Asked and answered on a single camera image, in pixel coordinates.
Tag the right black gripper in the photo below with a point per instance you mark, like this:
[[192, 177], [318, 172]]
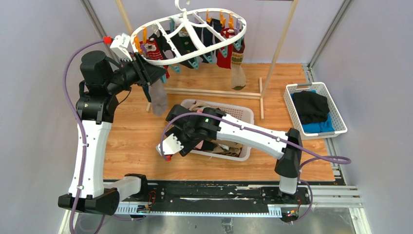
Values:
[[188, 146]]

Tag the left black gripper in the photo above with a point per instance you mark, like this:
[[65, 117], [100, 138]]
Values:
[[147, 73]]

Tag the dark teal sock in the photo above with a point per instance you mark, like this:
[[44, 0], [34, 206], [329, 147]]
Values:
[[146, 92]]

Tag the grey sock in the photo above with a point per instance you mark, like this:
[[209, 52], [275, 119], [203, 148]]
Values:
[[159, 98]]

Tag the white round clip hanger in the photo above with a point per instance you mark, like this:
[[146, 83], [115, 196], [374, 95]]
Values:
[[170, 26]]

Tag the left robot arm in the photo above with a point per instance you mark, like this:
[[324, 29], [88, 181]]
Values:
[[103, 80]]

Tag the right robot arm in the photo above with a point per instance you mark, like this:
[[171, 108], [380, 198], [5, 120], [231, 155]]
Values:
[[284, 147]]

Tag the teal clip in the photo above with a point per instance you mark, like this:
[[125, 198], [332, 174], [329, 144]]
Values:
[[193, 62]]

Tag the red patterned sock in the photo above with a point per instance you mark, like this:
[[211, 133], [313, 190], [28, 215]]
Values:
[[151, 50]]

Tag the white sock laundry basket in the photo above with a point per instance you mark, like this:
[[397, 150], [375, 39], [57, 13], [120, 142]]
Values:
[[238, 113]]

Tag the black hanging sock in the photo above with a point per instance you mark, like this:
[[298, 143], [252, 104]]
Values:
[[183, 42]]

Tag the tan striped hanging sock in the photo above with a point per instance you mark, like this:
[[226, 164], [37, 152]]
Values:
[[238, 79]]

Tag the black folded garment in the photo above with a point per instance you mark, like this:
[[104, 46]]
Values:
[[311, 107]]

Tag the white side basket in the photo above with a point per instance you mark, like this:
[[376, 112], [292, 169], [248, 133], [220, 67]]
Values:
[[320, 88]]

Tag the blue folded garment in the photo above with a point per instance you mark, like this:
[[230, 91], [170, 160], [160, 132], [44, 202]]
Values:
[[321, 127]]

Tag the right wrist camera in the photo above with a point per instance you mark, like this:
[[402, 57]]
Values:
[[169, 146]]

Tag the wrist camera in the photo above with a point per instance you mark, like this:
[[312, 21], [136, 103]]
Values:
[[169, 146], [119, 45]]

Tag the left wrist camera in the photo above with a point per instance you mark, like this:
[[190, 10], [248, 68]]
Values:
[[119, 45]]

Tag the wooden drying rack frame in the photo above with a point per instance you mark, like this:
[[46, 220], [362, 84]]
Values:
[[219, 93]]

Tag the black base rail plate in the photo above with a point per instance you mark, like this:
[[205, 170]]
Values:
[[213, 197]]

